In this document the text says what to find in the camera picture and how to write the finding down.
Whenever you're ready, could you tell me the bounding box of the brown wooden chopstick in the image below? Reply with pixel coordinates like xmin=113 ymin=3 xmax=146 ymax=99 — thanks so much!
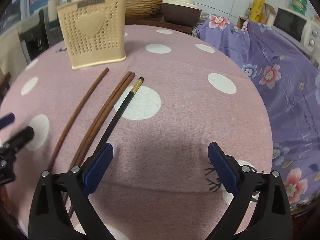
xmin=69 ymin=72 xmax=136 ymax=168
xmin=47 ymin=68 xmax=109 ymax=172
xmin=62 ymin=72 xmax=136 ymax=205

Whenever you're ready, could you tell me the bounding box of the black gold-band chopstick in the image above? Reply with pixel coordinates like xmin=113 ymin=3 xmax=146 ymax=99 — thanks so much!
xmin=67 ymin=77 xmax=145 ymax=218

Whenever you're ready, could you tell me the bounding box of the pink polka dot tablecloth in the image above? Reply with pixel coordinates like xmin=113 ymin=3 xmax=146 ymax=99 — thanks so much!
xmin=1 ymin=25 xmax=272 ymax=239

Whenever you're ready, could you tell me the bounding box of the water dispenser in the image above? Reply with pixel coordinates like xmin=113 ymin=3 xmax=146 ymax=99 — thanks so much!
xmin=18 ymin=7 xmax=63 ymax=63

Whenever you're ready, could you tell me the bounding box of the purple floral cloth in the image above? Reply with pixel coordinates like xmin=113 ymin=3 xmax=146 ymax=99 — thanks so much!
xmin=196 ymin=15 xmax=319 ymax=212

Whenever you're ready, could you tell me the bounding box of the cream plastic utensil holder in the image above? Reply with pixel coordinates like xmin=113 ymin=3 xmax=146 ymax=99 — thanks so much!
xmin=57 ymin=0 xmax=126 ymax=70

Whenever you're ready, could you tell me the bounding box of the woven basin sink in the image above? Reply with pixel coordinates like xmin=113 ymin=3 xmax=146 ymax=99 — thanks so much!
xmin=125 ymin=0 xmax=162 ymax=19

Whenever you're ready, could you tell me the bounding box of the white microwave oven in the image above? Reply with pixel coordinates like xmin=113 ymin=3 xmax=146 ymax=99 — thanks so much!
xmin=272 ymin=7 xmax=319 ymax=56

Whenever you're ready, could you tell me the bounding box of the yellow roll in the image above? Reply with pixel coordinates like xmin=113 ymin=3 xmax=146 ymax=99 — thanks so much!
xmin=249 ymin=0 xmax=265 ymax=22

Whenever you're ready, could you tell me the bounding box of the dark wooden counter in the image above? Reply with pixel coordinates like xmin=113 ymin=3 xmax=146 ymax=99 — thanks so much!
xmin=125 ymin=18 xmax=193 ymax=35

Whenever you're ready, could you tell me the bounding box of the white brown rice cooker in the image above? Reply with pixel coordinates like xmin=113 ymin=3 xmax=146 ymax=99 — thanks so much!
xmin=162 ymin=0 xmax=202 ymax=27

